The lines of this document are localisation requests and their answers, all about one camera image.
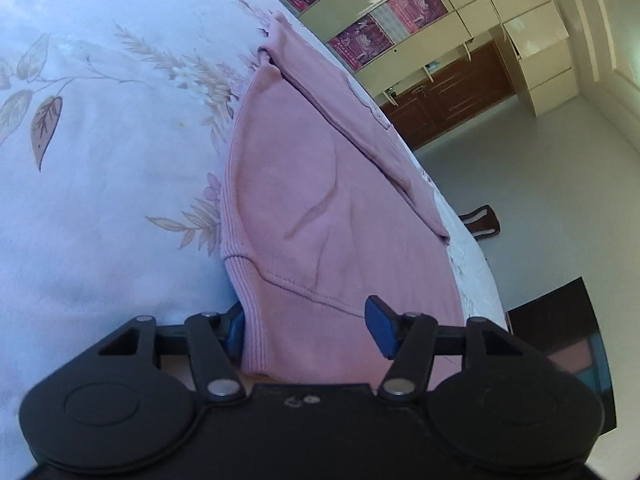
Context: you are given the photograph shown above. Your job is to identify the cream corner shelf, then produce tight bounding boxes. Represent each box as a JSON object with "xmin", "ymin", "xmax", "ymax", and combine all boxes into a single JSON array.
[{"xmin": 382, "ymin": 35, "xmax": 483, "ymax": 107}]

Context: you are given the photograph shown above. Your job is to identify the bed with floral sheet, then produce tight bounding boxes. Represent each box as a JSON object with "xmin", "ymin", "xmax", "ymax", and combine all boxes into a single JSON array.
[{"xmin": 0, "ymin": 0, "xmax": 506, "ymax": 476}]

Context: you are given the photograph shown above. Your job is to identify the pink sweater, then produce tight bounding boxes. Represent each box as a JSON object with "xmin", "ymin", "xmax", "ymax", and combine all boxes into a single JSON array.
[{"xmin": 218, "ymin": 10, "xmax": 469, "ymax": 382}]

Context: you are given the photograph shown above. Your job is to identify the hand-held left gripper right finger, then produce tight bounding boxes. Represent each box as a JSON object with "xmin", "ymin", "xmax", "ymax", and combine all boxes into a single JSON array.
[{"xmin": 364, "ymin": 295, "xmax": 526, "ymax": 404}]

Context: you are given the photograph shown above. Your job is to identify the dark wooden chair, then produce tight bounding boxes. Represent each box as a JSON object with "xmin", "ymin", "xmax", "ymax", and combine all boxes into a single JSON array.
[{"xmin": 457, "ymin": 204, "xmax": 501, "ymax": 239}]

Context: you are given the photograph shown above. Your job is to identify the brown wooden door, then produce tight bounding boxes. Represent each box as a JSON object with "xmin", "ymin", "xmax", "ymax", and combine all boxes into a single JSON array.
[{"xmin": 384, "ymin": 42, "xmax": 513, "ymax": 151}]

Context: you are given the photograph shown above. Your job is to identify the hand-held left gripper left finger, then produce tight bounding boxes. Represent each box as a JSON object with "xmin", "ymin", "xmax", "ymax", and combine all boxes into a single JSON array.
[{"xmin": 97, "ymin": 305, "xmax": 247, "ymax": 405}]

